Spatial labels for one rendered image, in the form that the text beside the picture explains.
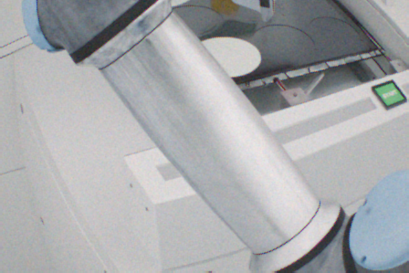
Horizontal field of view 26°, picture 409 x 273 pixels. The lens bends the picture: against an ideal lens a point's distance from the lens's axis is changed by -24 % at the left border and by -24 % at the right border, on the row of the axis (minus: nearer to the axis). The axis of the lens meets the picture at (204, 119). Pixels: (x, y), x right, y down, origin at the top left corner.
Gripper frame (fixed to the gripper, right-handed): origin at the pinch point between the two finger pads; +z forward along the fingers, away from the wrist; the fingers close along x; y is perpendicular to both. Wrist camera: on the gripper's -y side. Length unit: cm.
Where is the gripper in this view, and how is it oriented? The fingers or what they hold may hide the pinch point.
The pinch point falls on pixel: (270, 15)
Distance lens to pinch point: 151.2
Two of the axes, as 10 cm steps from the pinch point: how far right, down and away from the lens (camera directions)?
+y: -9.7, -1.5, 1.9
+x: -2.4, 6.6, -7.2
